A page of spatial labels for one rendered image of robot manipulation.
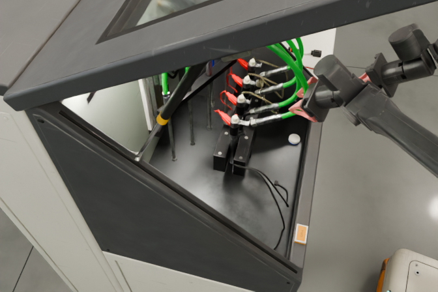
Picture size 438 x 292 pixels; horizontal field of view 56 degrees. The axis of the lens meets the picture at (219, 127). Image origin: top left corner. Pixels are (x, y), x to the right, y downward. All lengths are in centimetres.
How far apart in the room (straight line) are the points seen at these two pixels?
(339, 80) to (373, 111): 11
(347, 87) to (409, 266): 123
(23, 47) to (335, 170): 195
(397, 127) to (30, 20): 70
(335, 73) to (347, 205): 155
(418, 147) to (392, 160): 191
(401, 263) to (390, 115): 127
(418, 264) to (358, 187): 61
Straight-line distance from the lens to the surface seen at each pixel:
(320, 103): 98
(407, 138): 74
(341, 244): 225
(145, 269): 136
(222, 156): 123
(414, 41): 103
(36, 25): 88
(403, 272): 198
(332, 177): 243
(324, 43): 163
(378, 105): 83
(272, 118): 111
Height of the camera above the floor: 199
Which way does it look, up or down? 52 degrees down
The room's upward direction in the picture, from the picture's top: 1 degrees clockwise
